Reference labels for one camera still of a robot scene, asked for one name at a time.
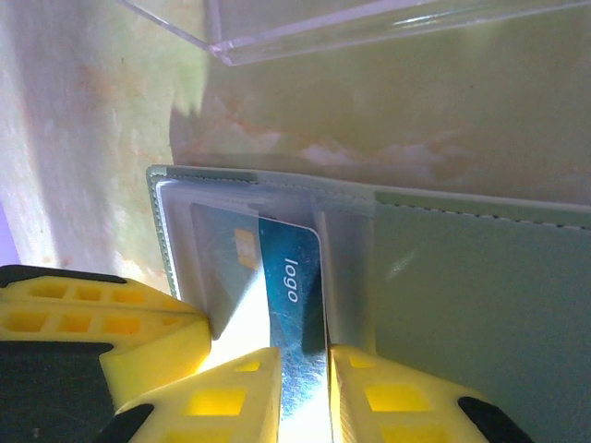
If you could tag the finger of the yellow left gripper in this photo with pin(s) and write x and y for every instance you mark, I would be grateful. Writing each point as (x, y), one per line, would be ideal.
(152, 355)
(69, 304)

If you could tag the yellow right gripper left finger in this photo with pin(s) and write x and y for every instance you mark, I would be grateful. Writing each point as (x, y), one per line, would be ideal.
(217, 406)

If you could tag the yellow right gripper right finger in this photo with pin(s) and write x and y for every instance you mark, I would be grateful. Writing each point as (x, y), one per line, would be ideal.
(392, 406)

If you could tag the green leather card holder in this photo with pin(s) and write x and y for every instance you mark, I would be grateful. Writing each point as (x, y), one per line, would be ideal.
(461, 286)

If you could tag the blue credit card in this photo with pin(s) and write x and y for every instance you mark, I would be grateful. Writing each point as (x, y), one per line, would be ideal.
(288, 277)

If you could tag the clear acrylic card stand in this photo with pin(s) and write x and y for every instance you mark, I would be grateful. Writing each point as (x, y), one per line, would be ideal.
(286, 41)

